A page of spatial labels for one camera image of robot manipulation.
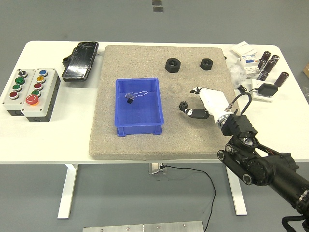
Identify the small black gear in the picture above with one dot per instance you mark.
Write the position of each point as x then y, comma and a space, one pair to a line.
183, 105

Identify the white socket plate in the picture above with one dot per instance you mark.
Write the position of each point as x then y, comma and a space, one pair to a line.
263, 99

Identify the black power adapter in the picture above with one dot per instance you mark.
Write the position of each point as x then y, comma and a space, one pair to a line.
267, 90

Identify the large black hex nut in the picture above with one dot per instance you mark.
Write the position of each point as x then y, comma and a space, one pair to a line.
173, 65

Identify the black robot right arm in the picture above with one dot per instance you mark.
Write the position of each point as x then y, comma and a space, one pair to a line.
265, 169

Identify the white table leg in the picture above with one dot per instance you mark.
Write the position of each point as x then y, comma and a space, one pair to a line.
239, 200
67, 193

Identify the grey-brown mat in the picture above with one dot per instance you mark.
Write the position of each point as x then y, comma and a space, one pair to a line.
144, 149

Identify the small black hex nut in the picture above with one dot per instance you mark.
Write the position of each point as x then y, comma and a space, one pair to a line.
206, 64

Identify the brown cardboard box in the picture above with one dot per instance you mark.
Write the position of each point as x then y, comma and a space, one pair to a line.
306, 70

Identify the blue plastic box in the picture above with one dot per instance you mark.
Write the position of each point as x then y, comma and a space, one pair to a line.
142, 113

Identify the grey four-button control box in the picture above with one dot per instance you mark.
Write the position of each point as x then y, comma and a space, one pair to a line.
9, 99

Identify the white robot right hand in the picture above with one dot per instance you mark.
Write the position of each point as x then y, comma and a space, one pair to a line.
216, 102

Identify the grey emergency-stop button box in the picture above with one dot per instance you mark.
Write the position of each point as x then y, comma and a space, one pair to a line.
46, 96

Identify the white wall switch panel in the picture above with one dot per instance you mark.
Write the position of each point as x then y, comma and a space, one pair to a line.
243, 49

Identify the clear plastic bag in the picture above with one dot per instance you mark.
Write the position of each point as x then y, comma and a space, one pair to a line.
236, 72

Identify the white circuit breaker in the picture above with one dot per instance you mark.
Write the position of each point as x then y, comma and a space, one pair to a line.
249, 66

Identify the black foot pedal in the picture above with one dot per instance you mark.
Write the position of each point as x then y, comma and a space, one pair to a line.
78, 62

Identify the silver table control box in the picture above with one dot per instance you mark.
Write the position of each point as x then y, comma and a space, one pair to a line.
155, 168

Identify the dark brown capacitor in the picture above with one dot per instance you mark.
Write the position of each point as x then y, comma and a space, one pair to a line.
270, 66
263, 76
274, 59
261, 64
281, 79
266, 56

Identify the silver metal plate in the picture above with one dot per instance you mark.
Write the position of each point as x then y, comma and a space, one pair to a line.
142, 227

